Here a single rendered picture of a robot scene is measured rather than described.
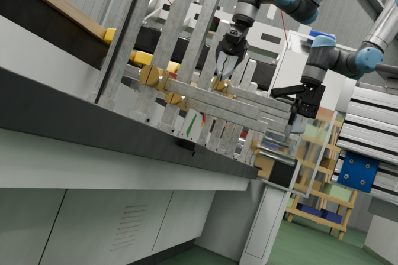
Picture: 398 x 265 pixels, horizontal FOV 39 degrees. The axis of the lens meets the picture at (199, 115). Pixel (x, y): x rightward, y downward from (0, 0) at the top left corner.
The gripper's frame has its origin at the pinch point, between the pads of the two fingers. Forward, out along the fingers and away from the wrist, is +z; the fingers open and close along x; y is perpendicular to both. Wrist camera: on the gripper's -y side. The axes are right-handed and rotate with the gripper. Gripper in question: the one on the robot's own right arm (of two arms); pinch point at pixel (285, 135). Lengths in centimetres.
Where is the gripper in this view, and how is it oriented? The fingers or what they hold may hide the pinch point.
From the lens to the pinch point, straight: 188.5
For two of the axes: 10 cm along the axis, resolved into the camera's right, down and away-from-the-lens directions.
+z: -3.3, 9.4, -0.6
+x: 2.0, 1.3, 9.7
